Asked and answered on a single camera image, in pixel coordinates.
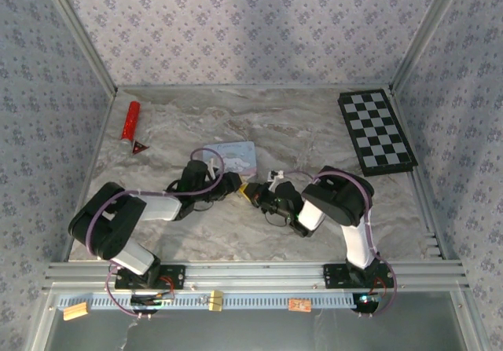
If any red glitter tube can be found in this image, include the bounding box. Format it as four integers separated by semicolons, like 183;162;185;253
119;101;141;144

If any grey slotted cable duct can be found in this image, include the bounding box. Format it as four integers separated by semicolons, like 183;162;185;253
57;292;357;311

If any blue cartoon tin box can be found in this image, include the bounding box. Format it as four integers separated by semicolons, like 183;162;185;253
200;141;259;177

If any black and grey chessboard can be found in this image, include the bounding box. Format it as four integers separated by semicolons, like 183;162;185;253
337;88;419;177

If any yellow padlock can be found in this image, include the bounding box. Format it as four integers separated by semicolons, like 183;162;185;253
238;183;256;203

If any black controller board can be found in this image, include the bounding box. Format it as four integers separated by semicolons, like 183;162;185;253
351;291;383;313
130;292;176;313

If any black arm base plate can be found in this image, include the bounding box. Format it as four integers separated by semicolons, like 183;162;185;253
323;263;394;289
115;264;186;290

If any light wooden block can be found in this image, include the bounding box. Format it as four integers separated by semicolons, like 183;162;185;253
62;302;90;321

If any aluminium frame post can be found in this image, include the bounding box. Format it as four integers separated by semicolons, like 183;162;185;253
39;0;119;95
388;0;471;93

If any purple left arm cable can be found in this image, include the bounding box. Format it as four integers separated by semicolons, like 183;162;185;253
84;148;226;319

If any aluminium table edge rail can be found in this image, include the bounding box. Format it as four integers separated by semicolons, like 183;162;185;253
388;90;449;261
61;90;119;261

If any thin black cable loop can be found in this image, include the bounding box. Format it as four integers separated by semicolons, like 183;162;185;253
263;209;290;229

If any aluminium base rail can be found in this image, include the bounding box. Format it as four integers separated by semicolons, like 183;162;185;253
43;261;471;292

